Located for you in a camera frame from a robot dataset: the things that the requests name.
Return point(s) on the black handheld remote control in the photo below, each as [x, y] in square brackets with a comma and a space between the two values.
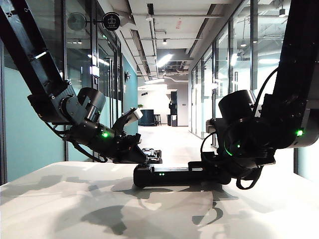
[174, 175]

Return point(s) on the round pendant ceiling lamp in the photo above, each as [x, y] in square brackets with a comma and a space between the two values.
[243, 45]

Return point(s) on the round grey glass sign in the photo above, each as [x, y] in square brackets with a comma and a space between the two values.
[76, 22]

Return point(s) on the long linear ceiling light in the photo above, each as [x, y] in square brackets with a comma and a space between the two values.
[164, 60]
[154, 81]

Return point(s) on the dark bar counter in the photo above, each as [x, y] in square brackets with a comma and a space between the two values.
[148, 118]

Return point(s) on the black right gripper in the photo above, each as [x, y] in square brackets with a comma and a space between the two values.
[246, 165]

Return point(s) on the round black hanging sign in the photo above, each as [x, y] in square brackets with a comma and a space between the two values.
[111, 22]

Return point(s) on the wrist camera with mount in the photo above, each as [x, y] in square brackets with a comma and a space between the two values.
[127, 119]
[216, 129]

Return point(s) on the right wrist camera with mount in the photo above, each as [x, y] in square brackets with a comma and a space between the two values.
[216, 129]

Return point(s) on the small lit door sign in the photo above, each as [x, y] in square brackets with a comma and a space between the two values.
[214, 86]

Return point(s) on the black quadruped robot dog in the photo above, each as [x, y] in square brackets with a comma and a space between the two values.
[155, 155]

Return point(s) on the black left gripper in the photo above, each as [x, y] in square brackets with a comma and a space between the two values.
[124, 149]

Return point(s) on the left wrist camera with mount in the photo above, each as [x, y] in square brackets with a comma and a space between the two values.
[127, 119]

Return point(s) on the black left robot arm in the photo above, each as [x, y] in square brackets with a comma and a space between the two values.
[32, 57]

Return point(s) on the black wall ornament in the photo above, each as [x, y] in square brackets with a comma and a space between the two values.
[127, 76]

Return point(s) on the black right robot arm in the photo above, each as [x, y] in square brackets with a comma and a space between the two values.
[296, 74]

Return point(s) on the lit room display panel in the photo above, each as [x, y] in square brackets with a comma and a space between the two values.
[95, 71]

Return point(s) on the dark bar stool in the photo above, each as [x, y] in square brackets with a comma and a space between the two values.
[157, 119]

